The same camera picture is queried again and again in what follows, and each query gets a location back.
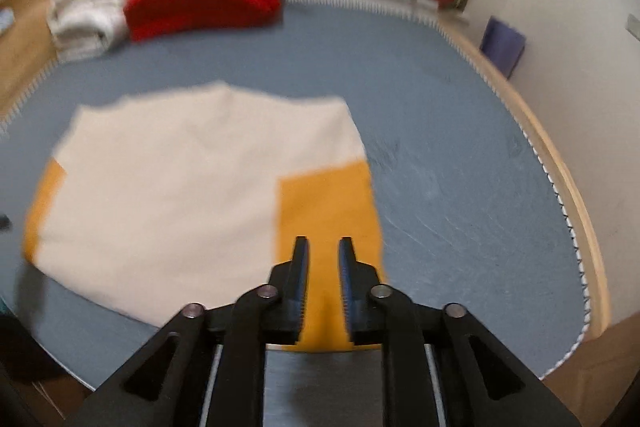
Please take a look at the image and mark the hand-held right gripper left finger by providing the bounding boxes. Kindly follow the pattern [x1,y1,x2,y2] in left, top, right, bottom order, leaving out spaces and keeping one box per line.
[65,236,311,427]

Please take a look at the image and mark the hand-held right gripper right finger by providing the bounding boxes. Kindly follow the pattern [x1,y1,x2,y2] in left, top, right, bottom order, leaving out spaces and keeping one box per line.
[338,236,582,427]

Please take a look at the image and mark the cream and orange sweater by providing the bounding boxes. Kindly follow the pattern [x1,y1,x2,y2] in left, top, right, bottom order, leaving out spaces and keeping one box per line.
[22,81,388,353]

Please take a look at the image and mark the beige folded clothes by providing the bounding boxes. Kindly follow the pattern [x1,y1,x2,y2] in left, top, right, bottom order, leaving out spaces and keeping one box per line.
[47,0,128,64]

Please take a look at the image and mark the grey quilted bed mat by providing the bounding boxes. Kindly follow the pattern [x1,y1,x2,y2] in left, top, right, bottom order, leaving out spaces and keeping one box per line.
[0,2,588,390]

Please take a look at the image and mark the purple rolled yoga mat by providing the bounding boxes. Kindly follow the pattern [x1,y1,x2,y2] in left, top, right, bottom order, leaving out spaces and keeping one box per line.
[480,17,527,80]

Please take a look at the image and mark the wooden bed frame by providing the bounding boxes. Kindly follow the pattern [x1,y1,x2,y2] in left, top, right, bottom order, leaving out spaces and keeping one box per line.
[435,14,613,380]

